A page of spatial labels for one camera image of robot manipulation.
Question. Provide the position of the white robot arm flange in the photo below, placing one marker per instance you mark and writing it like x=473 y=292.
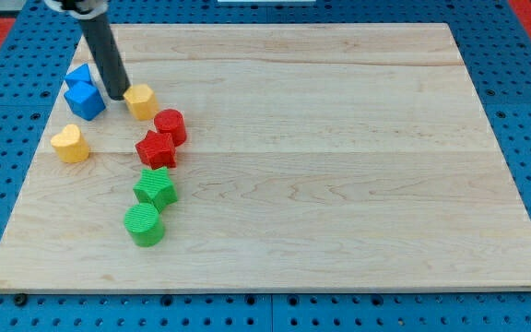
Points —
x=79 y=9

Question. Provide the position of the blue cube block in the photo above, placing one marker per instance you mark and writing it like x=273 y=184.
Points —
x=85 y=101

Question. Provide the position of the blue triangle block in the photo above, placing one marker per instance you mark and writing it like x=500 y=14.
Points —
x=80 y=74

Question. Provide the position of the light wooden board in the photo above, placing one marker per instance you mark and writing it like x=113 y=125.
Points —
x=319 y=158

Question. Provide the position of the red star block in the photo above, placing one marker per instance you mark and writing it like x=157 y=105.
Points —
x=157 y=150

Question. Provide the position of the red cylinder block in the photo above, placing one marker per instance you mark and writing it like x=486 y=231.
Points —
x=171 y=121

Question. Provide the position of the green star block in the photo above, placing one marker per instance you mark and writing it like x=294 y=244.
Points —
x=156 y=188

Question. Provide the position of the green cylinder block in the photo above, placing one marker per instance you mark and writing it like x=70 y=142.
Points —
x=143 y=223

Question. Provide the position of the yellow hexagon block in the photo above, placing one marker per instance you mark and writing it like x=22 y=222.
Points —
x=141 y=102

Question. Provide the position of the yellow heart block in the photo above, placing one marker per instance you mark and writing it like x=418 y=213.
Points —
x=70 y=145

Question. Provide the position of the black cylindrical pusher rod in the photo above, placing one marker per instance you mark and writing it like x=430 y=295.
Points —
x=104 y=50

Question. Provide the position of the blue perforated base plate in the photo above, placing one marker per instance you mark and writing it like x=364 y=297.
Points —
x=493 y=40

